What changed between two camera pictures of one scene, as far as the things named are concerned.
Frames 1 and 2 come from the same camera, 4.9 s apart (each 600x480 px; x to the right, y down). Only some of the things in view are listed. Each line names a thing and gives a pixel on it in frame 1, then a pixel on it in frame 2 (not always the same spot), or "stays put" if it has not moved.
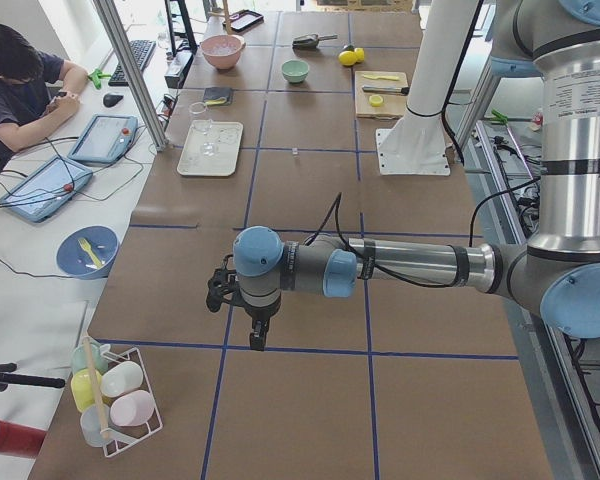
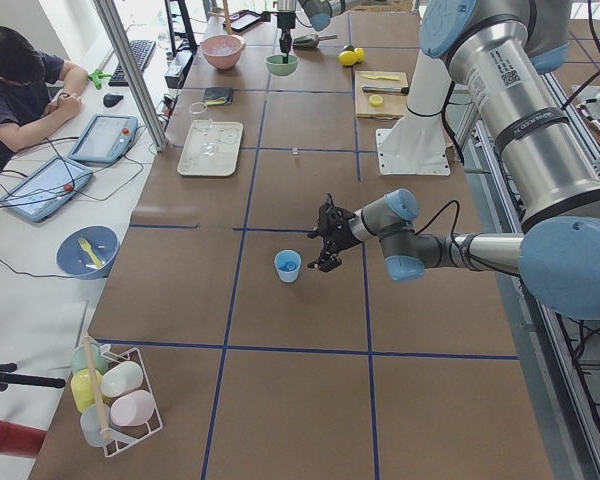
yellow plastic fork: [86, 246] stays put
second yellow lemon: [360, 54] stays put
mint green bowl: [295, 71] → [278, 68]
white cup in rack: [120, 378] stays put
